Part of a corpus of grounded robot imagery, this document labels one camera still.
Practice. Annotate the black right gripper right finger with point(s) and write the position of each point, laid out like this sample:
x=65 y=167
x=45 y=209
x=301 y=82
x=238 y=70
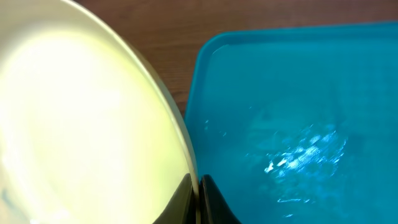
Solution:
x=213 y=207

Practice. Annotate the small yellow plate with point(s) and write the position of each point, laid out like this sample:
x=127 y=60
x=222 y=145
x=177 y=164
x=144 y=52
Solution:
x=89 y=133

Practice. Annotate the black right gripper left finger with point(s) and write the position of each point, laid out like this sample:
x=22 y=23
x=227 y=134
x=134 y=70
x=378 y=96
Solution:
x=181 y=209

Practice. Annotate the teal plastic tray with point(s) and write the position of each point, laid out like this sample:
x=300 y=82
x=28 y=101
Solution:
x=299 y=125

